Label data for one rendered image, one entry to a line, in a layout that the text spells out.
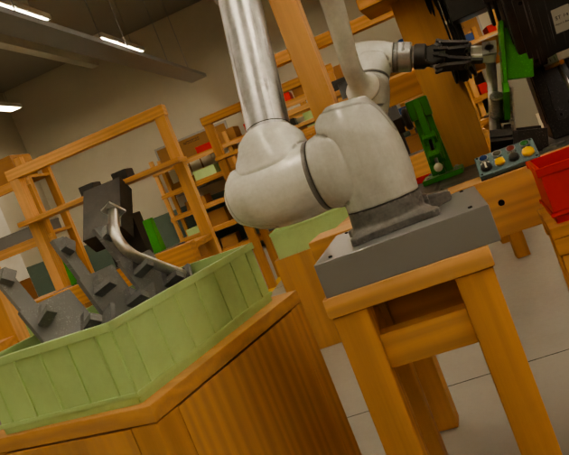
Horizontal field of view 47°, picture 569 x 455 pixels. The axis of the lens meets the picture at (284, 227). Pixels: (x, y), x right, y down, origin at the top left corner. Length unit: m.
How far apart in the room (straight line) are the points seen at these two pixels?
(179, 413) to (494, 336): 0.62
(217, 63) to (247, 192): 11.09
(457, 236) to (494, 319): 0.16
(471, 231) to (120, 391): 0.73
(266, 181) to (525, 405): 0.65
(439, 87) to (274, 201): 1.11
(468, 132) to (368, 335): 1.20
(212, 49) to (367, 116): 11.22
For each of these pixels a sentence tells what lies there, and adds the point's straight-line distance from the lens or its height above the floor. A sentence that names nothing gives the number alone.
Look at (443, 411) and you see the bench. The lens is 2.57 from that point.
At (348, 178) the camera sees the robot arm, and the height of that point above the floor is 1.05.
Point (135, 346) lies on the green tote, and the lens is 1.34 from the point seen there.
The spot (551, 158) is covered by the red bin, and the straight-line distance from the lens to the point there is 1.63.
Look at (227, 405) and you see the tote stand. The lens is 1.47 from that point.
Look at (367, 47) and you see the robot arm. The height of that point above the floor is 1.36.
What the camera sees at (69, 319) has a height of 0.97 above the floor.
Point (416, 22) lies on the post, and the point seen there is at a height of 1.41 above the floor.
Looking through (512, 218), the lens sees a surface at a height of 0.79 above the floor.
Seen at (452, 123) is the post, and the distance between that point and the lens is 2.31.
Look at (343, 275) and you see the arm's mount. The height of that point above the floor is 0.88.
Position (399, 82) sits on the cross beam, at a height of 1.25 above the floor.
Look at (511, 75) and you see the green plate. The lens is 1.95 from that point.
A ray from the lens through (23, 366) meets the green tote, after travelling 1.50.
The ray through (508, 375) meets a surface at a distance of 1.29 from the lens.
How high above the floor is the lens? 1.10
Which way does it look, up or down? 4 degrees down
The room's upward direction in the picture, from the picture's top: 22 degrees counter-clockwise
